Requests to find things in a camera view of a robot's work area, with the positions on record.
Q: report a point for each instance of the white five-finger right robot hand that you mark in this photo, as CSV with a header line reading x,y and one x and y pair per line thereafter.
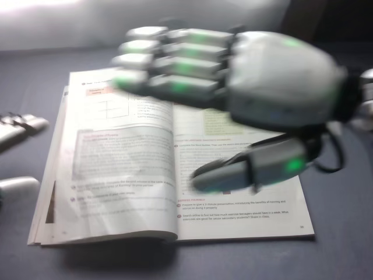
x,y
279,78

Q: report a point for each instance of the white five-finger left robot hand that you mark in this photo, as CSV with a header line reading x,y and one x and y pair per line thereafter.
x,y
17,128

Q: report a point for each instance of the school textbook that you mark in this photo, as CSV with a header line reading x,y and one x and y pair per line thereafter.
x,y
122,163

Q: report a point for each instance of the grey table cloth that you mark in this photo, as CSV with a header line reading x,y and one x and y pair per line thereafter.
x,y
186,262

